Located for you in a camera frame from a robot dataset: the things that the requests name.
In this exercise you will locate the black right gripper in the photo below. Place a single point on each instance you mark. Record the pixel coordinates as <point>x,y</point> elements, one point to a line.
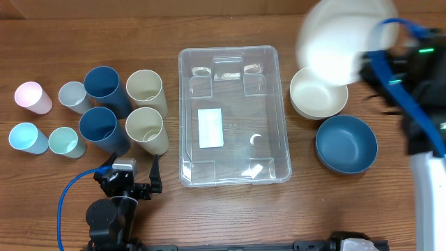
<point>368,69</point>

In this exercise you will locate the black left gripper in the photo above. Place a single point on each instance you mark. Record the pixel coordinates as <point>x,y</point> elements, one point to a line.
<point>145,189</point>

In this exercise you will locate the white bowl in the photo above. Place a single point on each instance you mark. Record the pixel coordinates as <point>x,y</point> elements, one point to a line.
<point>334,36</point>

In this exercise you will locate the grey small cup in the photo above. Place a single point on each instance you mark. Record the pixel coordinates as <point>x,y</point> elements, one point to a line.
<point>73,95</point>

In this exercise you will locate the blue bowl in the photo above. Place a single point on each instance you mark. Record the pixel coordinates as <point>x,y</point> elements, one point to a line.
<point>346,145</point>

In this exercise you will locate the cream bowl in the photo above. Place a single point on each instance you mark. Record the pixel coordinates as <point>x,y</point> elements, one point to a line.
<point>314,99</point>

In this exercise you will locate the pink small cup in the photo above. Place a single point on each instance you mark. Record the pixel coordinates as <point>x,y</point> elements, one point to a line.
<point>31,96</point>

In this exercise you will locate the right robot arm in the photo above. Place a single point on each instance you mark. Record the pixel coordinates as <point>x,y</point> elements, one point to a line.
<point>424,128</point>

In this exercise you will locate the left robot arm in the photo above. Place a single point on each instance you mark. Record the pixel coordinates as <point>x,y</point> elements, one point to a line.
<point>111,219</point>

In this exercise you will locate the beige tall cup front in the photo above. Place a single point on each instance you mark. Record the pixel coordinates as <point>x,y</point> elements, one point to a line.
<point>145,126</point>

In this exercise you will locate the beige tall cup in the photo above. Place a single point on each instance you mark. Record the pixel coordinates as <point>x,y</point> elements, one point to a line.
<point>146,89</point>
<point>145,126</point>

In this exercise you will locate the dark blue tall cup front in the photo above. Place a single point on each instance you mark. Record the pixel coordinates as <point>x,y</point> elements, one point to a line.
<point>100,126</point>

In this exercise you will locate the dark blue tall cup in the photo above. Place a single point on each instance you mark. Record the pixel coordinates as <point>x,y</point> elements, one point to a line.
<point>104,85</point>
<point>100,126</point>

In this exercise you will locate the mint green small cup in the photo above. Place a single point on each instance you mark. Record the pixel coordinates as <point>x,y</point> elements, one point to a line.
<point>65,141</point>

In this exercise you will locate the beige tall cup rear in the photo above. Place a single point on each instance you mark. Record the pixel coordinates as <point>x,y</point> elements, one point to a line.
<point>146,89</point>

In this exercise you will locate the dark blue tall cup rear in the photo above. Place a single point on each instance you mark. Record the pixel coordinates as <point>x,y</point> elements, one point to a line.
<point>104,85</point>

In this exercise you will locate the white label in bin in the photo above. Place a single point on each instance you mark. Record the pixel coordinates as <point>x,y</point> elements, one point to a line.
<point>210,128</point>

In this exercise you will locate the clear plastic storage bin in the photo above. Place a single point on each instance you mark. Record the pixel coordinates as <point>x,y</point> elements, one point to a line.
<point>245,83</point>

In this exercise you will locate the black rail at table edge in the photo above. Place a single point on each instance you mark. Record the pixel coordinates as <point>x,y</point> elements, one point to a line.
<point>333,243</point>

